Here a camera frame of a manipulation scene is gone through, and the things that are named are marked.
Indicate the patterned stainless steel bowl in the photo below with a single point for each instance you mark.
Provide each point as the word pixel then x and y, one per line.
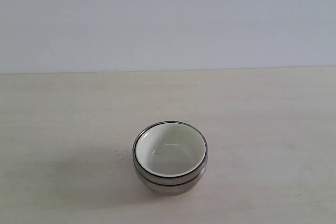
pixel 147 175

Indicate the white ceramic bowl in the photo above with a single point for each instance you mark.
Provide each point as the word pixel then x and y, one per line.
pixel 170 150

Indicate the plain stainless steel bowl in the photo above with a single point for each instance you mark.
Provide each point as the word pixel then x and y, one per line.
pixel 173 190

